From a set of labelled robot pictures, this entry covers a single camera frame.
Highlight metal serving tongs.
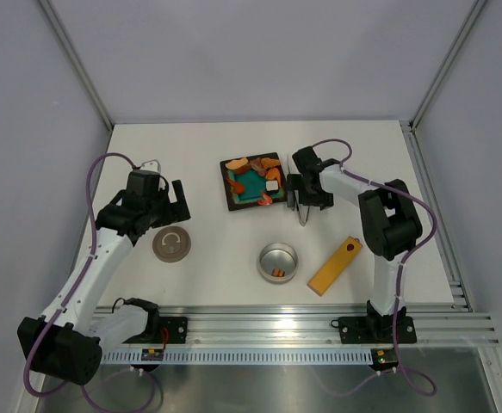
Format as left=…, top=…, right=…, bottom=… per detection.
left=286, top=155, right=310, bottom=227

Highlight small brown meat piece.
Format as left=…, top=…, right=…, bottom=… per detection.
left=271, top=269, right=285, bottom=277

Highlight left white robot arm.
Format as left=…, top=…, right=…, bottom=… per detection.
left=17, top=169, right=190, bottom=385

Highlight round metal lunch tin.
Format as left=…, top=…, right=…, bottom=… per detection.
left=257, top=243, right=300, bottom=285

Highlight round grey tin lid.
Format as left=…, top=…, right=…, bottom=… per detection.
left=152, top=225, right=191, bottom=263

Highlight white tofu cube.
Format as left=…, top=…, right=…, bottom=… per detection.
left=265, top=180, right=279, bottom=192

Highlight orange toy shrimp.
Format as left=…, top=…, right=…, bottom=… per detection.
left=257, top=192, right=273, bottom=206

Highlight fried chicken piece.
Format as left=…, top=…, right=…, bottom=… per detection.
left=261, top=157, right=281, bottom=170

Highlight black square plate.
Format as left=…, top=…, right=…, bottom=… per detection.
left=220, top=152, right=288, bottom=212

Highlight red crab claw food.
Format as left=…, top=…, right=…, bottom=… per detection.
left=226, top=177, right=245, bottom=194

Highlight orange flat food slice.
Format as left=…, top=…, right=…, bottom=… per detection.
left=225, top=157, right=248, bottom=170

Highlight yellow wooden block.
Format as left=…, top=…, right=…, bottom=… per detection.
left=307, top=237, right=363, bottom=297

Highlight slotted white cable duct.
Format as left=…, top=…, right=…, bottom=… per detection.
left=102, top=348, right=373, bottom=366

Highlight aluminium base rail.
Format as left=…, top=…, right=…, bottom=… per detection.
left=39, top=304, right=500, bottom=348

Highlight left aluminium frame post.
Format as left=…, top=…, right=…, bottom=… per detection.
left=35, top=0, right=115, bottom=133

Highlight aluminium frame post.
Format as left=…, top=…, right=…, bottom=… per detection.
left=35, top=0, right=115, bottom=133
left=408, top=0, right=490, bottom=133

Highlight right aluminium frame post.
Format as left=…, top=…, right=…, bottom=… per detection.
left=408, top=0, right=490, bottom=133

